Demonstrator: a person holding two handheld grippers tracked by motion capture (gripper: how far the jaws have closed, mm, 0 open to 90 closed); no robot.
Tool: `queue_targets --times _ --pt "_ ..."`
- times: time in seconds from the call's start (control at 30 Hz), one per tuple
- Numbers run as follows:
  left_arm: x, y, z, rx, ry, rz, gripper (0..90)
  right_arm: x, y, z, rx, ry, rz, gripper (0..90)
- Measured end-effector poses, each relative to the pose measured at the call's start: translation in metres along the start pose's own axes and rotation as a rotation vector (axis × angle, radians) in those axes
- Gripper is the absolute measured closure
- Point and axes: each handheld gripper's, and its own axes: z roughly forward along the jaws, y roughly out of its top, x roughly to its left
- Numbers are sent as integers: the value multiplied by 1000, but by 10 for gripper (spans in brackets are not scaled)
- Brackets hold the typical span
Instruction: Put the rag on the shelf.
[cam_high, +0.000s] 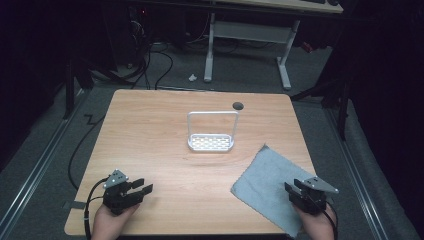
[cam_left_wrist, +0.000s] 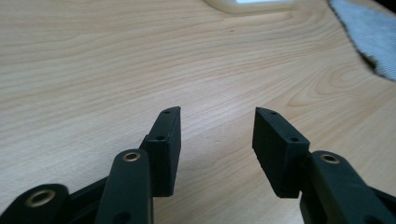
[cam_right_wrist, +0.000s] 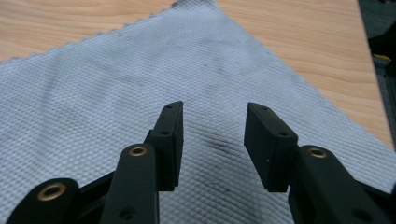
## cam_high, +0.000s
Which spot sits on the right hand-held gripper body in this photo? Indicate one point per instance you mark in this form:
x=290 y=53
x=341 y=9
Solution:
x=311 y=198

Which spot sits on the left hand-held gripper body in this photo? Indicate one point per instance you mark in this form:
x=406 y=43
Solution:
x=116 y=198

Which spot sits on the person's left hand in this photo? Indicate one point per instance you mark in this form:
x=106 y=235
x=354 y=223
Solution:
x=111 y=223

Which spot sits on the person's right hand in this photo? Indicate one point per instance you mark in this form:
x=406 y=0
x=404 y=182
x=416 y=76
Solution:
x=318 y=226

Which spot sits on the grey cloth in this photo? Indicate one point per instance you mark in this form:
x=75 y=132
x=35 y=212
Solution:
x=266 y=180

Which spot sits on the grey tape strip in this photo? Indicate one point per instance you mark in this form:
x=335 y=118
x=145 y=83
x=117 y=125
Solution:
x=75 y=205

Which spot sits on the black metal stand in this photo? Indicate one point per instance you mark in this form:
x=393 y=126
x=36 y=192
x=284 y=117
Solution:
x=341 y=106
x=69 y=90

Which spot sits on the black round table grommet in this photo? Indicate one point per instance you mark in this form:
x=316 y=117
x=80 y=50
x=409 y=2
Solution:
x=238 y=106

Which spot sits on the crumpled white paper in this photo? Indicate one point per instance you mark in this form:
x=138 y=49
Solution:
x=192 y=78

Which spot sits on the small red object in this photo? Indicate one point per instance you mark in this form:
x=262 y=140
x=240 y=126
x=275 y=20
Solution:
x=307 y=47

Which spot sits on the black computer tower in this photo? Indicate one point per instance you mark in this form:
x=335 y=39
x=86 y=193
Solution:
x=138 y=30

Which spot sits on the white-legged desk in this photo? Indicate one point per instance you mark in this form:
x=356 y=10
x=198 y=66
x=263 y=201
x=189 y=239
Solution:
x=250 y=32

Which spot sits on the metal floor rail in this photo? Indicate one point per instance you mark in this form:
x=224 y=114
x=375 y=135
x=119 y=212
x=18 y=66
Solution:
x=36 y=170
x=358 y=180

